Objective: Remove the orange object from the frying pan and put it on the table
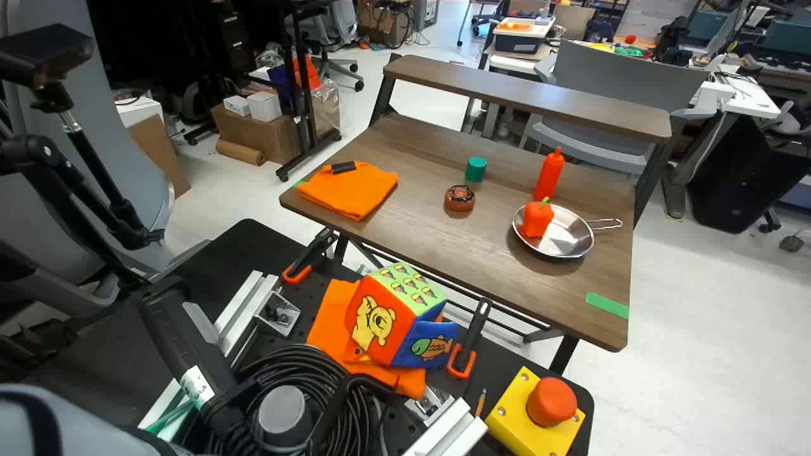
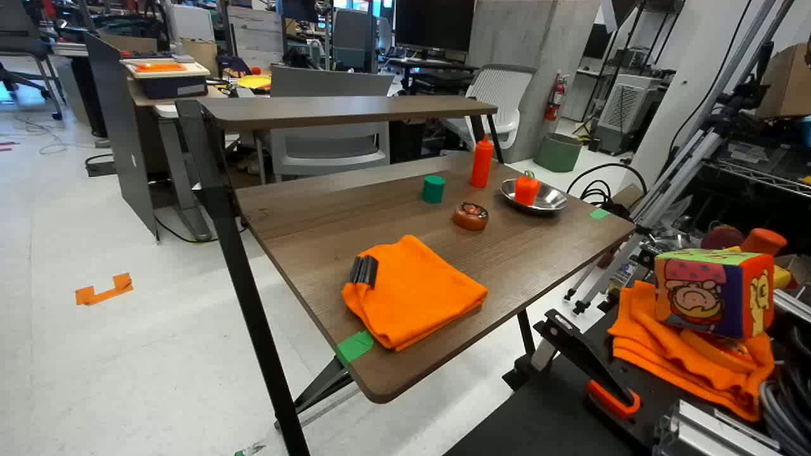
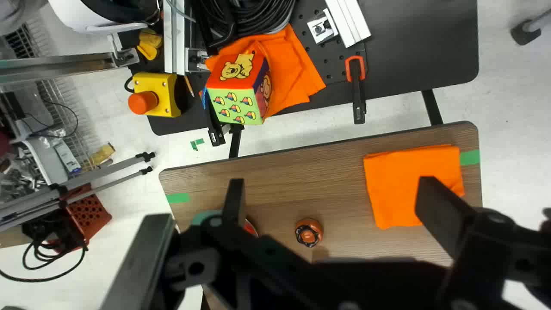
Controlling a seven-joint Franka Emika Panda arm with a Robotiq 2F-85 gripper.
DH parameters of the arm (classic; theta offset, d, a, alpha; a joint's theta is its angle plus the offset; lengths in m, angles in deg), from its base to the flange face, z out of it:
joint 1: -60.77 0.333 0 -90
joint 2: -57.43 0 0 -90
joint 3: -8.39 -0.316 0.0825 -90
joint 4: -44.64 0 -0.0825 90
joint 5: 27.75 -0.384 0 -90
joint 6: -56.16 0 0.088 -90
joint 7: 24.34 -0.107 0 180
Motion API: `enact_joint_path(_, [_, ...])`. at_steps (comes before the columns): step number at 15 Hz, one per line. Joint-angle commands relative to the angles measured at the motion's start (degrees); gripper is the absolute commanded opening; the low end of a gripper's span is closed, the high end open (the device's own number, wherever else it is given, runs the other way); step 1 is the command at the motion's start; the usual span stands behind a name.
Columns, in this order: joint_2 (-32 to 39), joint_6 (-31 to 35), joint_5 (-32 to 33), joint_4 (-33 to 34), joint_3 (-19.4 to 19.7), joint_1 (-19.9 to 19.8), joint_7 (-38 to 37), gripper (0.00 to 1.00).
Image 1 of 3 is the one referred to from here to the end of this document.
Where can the orange toy pepper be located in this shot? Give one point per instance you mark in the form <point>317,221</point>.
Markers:
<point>536,218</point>

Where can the silver frying pan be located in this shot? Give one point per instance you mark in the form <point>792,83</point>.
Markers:
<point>567,233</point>

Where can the small brown bowl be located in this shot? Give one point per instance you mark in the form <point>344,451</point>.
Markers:
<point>460,199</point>

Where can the folded orange cloth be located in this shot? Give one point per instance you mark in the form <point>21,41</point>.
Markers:
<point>352,193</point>

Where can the colourful plush cube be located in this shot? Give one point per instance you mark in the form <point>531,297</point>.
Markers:
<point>396,317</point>

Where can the orange clamp left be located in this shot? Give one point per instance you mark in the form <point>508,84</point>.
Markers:
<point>303,268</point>

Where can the orange clamp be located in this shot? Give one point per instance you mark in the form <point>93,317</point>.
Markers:
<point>465,354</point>
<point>303,268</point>

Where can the small black block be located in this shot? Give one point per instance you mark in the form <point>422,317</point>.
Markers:
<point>338,169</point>

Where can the teal cup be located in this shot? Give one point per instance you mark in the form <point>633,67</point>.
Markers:
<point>474,169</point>

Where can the brown wooden table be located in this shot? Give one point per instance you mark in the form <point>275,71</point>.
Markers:
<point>477,251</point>

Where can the orange clamp right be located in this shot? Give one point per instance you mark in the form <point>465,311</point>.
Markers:
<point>465,354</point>

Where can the cardboard box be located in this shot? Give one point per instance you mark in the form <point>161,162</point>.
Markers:
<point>253,128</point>

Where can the green tape strip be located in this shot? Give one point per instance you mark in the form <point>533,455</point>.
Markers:
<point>605,304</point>

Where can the yellow emergency stop box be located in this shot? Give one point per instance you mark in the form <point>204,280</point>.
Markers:
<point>536,417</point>

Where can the grey office chair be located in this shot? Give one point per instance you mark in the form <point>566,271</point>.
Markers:
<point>622,83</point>

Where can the black camera tripod stand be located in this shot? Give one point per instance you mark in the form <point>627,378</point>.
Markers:
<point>40,60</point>

